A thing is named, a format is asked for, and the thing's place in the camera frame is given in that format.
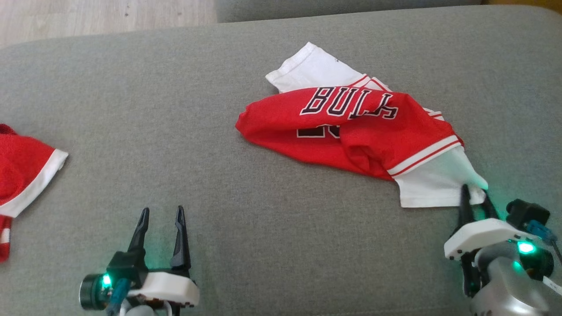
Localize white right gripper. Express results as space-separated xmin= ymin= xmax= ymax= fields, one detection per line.
xmin=444 ymin=184 xmax=539 ymax=297

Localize grey fabric sofa seat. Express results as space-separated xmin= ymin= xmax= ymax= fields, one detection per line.
xmin=0 ymin=4 xmax=562 ymax=316

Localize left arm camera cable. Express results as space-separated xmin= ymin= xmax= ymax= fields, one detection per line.
xmin=107 ymin=278 xmax=131 ymax=316

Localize red shorts with white trim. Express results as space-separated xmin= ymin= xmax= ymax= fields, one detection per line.
xmin=0 ymin=124 xmax=69 ymax=264

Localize grey sofa back cushion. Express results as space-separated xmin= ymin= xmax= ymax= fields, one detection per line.
xmin=214 ymin=0 xmax=488 ymax=24

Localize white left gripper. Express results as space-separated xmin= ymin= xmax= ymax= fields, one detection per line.
xmin=127 ymin=205 xmax=201 ymax=309

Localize red white Bulls jersey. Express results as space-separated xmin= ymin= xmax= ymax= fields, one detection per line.
xmin=235 ymin=42 xmax=489 ymax=208

